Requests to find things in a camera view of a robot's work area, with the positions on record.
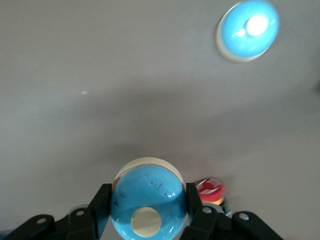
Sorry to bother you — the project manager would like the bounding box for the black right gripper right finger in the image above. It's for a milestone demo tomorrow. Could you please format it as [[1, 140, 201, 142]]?
[[179, 182, 285, 240]]

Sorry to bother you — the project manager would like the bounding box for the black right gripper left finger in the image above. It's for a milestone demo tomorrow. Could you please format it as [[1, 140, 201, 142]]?
[[0, 183, 113, 240]]

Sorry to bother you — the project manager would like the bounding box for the blue desk bell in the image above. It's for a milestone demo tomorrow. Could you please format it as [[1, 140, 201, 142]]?
[[215, 1, 280, 63], [111, 156, 188, 238]]

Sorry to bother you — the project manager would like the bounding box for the red button with yellow ring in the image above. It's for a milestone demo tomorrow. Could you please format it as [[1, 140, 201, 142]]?
[[194, 177, 232, 216]]

